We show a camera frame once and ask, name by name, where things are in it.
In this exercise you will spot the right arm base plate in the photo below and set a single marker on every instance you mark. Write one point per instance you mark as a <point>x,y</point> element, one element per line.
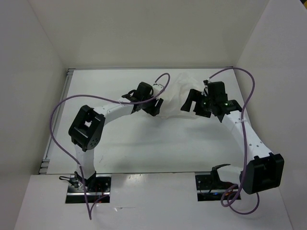
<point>209,189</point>

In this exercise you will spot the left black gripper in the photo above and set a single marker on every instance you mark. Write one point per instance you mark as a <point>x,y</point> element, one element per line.
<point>154,110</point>

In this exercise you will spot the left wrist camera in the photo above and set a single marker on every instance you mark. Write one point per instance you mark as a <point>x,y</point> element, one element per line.
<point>157,88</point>

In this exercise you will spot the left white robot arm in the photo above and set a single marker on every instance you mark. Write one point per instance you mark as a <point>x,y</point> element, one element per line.
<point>87,127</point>

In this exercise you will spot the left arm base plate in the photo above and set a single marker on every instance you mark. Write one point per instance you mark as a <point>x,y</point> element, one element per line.
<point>100,190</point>

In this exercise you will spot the white pleated skirt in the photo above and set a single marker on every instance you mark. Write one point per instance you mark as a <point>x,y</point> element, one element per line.
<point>175,96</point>

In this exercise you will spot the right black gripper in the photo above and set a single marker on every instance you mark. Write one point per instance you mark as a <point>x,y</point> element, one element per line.
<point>195,96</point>

